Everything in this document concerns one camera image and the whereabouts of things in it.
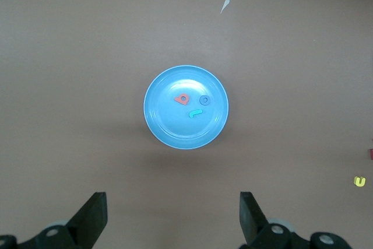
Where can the brown table cover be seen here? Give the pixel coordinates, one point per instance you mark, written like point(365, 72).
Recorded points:
point(73, 85)

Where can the blue foam letter o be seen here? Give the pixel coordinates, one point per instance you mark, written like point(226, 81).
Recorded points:
point(200, 100)

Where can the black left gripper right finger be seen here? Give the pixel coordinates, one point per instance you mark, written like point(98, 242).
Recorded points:
point(253, 222)

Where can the teal foam letter l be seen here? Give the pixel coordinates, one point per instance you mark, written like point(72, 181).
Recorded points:
point(195, 112)

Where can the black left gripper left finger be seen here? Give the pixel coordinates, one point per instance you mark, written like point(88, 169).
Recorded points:
point(93, 217)

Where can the yellow foam letter u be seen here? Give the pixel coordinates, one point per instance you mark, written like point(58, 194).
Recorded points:
point(356, 182)

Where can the red foam letter b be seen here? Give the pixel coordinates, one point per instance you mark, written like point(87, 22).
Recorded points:
point(177, 99)

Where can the blue plate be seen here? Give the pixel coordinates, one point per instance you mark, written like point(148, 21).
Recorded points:
point(175, 126)

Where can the white paper scrap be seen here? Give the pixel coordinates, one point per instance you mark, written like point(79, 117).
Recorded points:
point(226, 1)

